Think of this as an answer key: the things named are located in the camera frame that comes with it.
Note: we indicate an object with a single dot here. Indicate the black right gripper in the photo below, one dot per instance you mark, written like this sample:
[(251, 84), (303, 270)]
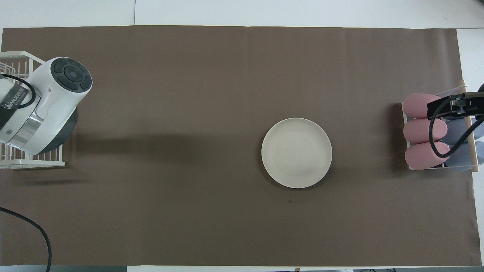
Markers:
[(481, 90)]

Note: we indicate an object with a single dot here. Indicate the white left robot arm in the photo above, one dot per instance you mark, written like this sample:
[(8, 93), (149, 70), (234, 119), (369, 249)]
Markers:
[(45, 98)]

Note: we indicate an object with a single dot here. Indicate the cream round plate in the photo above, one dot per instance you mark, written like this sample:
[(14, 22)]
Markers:
[(296, 153)]

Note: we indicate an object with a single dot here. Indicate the blue plastic cup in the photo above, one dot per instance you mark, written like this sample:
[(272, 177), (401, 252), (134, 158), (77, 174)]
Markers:
[(459, 163), (455, 132)]

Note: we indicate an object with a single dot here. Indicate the pink plastic cup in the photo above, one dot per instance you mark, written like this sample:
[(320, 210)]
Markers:
[(416, 132), (416, 158), (414, 105)]

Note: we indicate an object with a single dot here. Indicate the brown table mat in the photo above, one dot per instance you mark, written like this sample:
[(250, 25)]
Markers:
[(189, 113)]

